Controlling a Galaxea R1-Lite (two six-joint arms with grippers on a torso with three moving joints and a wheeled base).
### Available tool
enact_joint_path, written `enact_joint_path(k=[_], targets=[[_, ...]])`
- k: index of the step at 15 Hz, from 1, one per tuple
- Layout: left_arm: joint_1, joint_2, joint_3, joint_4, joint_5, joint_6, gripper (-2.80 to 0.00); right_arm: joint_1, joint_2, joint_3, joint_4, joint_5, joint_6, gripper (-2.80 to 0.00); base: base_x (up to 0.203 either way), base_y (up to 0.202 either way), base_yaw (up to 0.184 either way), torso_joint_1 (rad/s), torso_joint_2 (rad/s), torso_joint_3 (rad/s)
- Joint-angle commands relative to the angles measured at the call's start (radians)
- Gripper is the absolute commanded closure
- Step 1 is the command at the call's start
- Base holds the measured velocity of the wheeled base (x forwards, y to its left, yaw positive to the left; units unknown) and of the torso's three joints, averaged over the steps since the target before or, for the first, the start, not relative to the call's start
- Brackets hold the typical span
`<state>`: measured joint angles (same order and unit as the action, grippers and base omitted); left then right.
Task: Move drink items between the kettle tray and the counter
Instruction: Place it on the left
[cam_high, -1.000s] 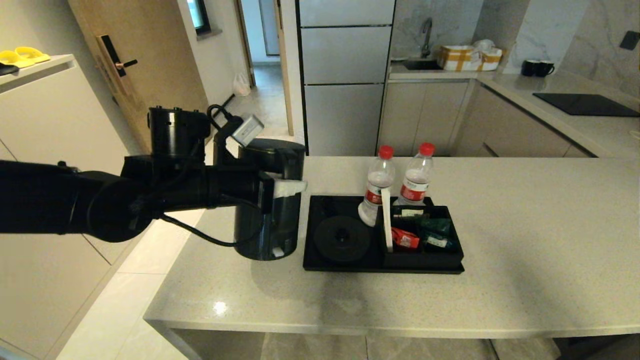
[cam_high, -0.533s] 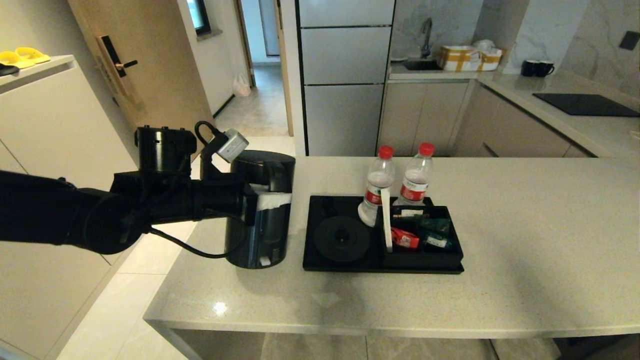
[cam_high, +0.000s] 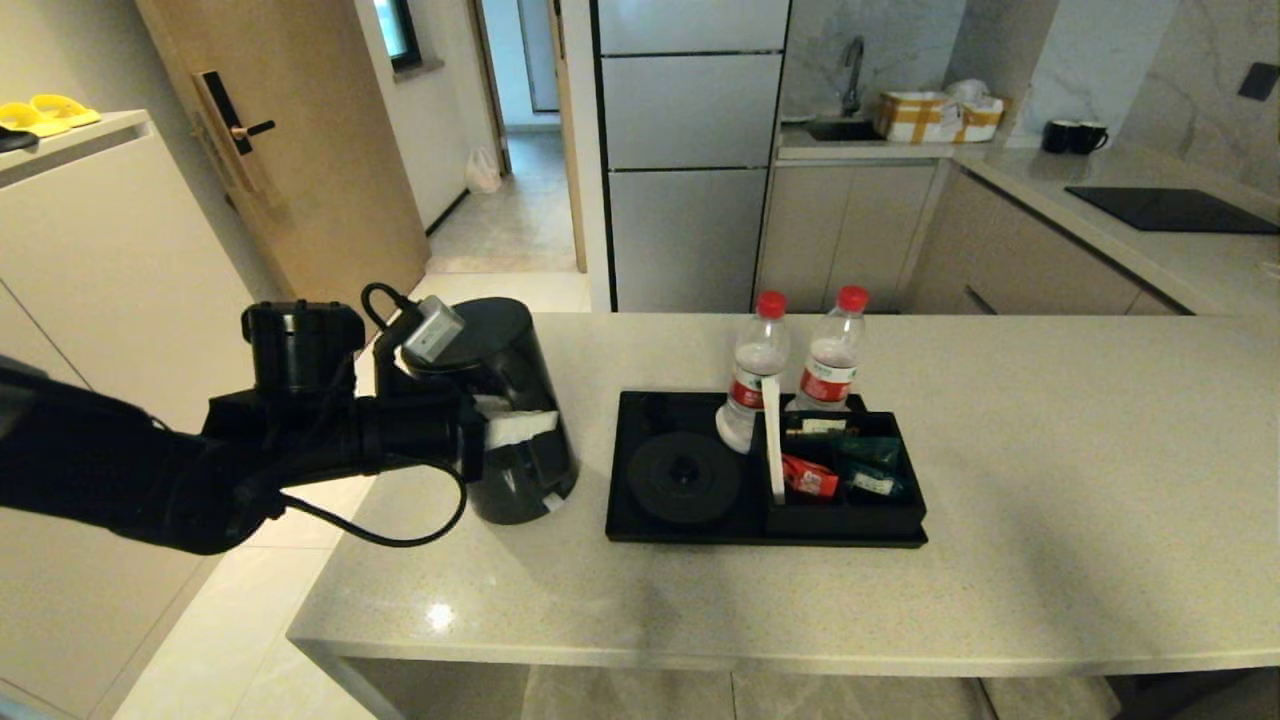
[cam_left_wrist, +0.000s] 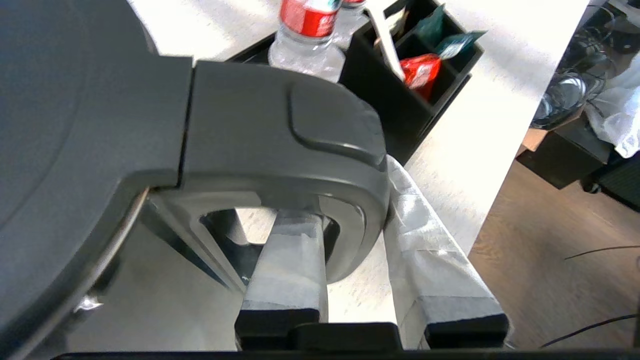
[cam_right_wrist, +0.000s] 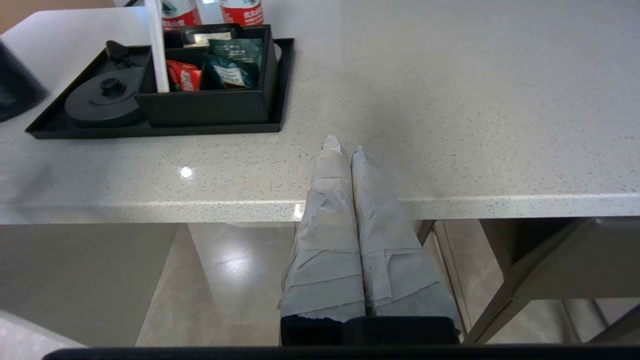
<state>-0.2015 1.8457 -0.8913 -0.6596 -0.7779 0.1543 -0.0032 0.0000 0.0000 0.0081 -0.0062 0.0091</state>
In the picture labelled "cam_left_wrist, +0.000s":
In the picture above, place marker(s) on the black compartment organizer box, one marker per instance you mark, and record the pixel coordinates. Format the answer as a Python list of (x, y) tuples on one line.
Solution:
[(400, 115)]

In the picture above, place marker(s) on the red snack packet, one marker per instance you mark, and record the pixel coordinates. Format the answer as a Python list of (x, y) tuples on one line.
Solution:
[(422, 75)]

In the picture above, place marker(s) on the black serving tray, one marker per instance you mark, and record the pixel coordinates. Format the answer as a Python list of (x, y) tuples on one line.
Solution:
[(250, 50)]

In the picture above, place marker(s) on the black electric kettle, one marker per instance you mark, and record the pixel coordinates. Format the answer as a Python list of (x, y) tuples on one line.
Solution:
[(175, 150)]

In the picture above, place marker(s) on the long white sachet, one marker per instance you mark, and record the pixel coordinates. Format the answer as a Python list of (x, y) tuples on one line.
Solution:
[(387, 45)]

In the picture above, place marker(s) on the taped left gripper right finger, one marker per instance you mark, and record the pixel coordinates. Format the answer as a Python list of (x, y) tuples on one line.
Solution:
[(435, 260)]

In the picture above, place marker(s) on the black equipment cart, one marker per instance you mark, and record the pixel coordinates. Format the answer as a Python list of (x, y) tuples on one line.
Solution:
[(565, 150)]

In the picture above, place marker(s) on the red-capped water bottle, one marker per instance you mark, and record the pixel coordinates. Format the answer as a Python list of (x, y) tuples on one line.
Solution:
[(305, 45), (350, 22)]

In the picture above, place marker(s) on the green tea packet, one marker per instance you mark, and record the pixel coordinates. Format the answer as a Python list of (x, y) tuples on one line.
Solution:
[(431, 25), (457, 45)]

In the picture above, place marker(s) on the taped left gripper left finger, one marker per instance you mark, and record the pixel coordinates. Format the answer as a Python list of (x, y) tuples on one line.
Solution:
[(290, 265)]

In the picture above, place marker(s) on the crumpled white plastic sheet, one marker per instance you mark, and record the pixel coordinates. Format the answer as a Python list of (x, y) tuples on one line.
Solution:
[(620, 110)]

